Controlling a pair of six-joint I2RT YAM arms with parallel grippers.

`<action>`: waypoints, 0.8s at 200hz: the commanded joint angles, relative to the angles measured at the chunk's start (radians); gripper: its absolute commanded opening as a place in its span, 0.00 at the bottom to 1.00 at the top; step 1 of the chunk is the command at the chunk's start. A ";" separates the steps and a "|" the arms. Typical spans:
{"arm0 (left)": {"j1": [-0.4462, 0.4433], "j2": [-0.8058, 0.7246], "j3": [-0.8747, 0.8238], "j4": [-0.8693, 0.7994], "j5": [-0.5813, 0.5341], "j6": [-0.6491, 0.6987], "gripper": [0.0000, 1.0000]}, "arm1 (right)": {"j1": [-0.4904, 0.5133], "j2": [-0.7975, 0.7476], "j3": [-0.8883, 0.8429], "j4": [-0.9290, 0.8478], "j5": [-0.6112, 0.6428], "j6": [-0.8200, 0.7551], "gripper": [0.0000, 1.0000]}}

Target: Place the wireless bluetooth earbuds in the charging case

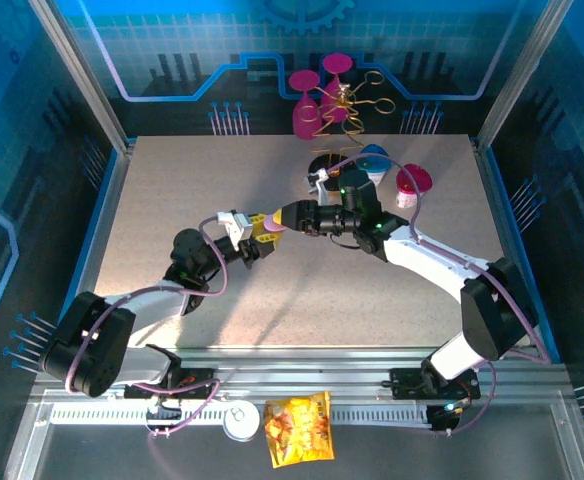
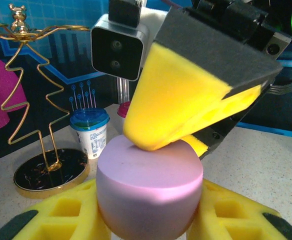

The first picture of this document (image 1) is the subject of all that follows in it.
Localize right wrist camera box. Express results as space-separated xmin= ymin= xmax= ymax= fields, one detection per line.
xmin=305 ymin=169 xmax=331 ymax=200

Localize magenta wine glass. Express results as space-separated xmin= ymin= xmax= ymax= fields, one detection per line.
xmin=321 ymin=53 xmax=357 ymax=125
xmin=288 ymin=69 xmax=323 ymax=141

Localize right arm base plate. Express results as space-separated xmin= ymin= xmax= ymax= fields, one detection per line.
xmin=389 ymin=366 xmax=482 ymax=401

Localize white slotted cable duct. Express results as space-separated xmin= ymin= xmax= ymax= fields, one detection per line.
xmin=49 ymin=403 xmax=431 ymax=427

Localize silver tin can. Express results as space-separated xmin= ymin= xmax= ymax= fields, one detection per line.
xmin=222 ymin=401 xmax=262 ymax=443

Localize aluminium frame post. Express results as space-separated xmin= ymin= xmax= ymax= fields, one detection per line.
xmin=26 ymin=0 xmax=137 ymax=154
xmin=473 ymin=0 xmax=577 ymax=151

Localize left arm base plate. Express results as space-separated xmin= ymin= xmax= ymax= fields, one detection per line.
xmin=121 ymin=366 xmax=219 ymax=401

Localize aluminium front rail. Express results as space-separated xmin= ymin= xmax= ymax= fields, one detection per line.
xmin=31 ymin=347 xmax=573 ymax=407

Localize white cup blue lid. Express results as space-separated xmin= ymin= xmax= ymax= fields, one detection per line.
xmin=359 ymin=143 xmax=393 ymax=190

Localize aluminium table side rail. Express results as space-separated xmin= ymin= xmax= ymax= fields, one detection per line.
xmin=61 ymin=139 xmax=138 ymax=361
xmin=471 ymin=137 xmax=553 ymax=361

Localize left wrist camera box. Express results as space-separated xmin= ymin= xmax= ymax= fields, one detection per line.
xmin=215 ymin=209 xmax=254 ymax=245

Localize white cup pink lid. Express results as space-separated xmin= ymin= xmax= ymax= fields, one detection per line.
xmin=395 ymin=163 xmax=433 ymax=209

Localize gold wire tree stand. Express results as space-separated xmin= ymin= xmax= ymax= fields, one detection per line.
xmin=307 ymin=69 xmax=397 ymax=194

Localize yellow snack bag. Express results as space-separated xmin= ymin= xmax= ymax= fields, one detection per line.
xmin=263 ymin=390 xmax=335 ymax=470

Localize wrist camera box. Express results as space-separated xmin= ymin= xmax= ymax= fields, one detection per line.
xmin=305 ymin=169 xmax=331 ymax=200
xmin=215 ymin=209 xmax=254 ymax=245

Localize black connector box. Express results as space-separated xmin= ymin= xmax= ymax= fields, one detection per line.
xmin=425 ymin=399 xmax=462 ymax=432

